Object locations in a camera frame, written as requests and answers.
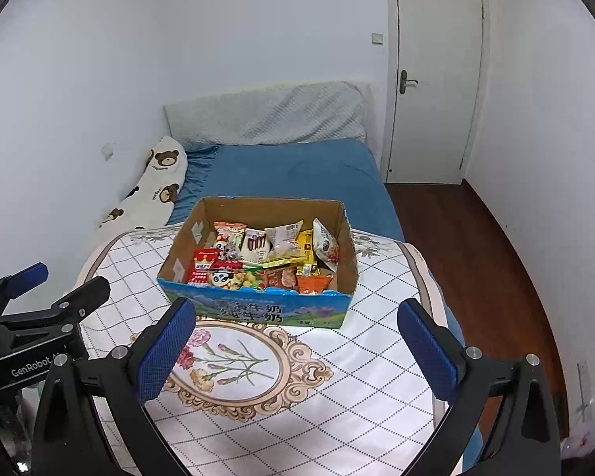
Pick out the orange snack packet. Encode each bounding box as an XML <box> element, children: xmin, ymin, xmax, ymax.
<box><xmin>296</xmin><ymin>273</ymin><xmax>334</xmax><ymax>294</ymax></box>

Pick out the blue bed sheet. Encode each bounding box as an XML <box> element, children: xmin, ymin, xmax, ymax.
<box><xmin>168</xmin><ymin>139</ymin><xmax>404</xmax><ymax>244</ymax></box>

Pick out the green pea snack packet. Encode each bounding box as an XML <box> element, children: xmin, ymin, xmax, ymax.
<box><xmin>242</xmin><ymin>268</ymin><xmax>267</xmax><ymax>291</ymax></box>

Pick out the floral checked blanket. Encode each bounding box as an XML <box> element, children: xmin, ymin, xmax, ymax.
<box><xmin>74</xmin><ymin>225</ymin><xmax>481</xmax><ymax>476</ymax></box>

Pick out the white bread packet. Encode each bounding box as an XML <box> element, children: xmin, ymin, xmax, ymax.
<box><xmin>312</xmin><ymin>218</ymin><xmax>340</xmax><ymax>271</ymax></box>

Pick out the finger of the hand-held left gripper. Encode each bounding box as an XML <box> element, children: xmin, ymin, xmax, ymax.
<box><xmin>0</xmin><ymin>276</ymin><xmax>111</xmax><ymax>338</ymax></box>
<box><xmin>0</xmin><ymin>262</ymin><xmax>49</xmax><ymax>315</ymax></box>

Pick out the orange panda seed packet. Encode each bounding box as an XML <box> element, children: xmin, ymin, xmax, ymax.
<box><xmin>213</xmin><ymin>222</ymin><xmax>246</xmax><ymax>255</ymax></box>

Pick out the white panda snack packet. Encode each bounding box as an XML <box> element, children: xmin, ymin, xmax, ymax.
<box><xmin>209</xmin><ymin>269</ymin><xmax>246</xmax><ymax>289</ymax></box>

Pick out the pale yellow snack packet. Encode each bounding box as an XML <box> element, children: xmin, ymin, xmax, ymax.
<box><xmin>265</xmin><ymin>221</ymin><xmax>305</xmax><ymax>263</ymax></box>

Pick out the black yellow noodle packet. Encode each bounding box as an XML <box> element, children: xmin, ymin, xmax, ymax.
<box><xmin>297</xmin><ymin>229</ymin><xmax>318</xmax><ymax>266</ymax></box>

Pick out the cardboard box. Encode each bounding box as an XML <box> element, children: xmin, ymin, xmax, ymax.
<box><xmin>157</xmin><ymin>197</ymin><xmax>360</xmax><ymax>328</ymax></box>

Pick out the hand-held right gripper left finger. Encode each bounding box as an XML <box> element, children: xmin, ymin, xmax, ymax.
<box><xmin>32</xmin><ymin>297</ymin><xmax>199</xmax><ymax>476</ymax></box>

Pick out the white chocolate biscuit packet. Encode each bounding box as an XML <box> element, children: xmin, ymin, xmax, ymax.
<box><xmin>242</xmin><ymin>228</ymin><xmax>271</xmax><ymax>265</ymax></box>

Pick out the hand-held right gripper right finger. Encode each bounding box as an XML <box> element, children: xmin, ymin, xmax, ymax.
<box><xmin>397</xmin><ymin>299</ymin><xmax>561</xmax><ymax>476</ymax></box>

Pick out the bear print long pillow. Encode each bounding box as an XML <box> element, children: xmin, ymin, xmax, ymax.
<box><xmin>98</xmin><ymin>136</ymin><xmax>189</xmax><ymax>231</ymax></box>

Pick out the white door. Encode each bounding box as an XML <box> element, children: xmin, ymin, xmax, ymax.
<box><xmin>384</xmin><ymin>0</ymin><xmax>491</xmax><ymax>185</ymax></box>

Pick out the red brown snack packet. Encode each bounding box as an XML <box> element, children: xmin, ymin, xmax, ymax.
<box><xmin>265</xmin><ymin>267</ymin><xmax>298</xmax><ymax>289</ymax></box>

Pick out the grey headboard cushion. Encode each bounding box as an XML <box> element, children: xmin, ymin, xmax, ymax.
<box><xmin>164</xmin><ymin>80</ymin><xmax>372</xmax><ymax>146</ymax></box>

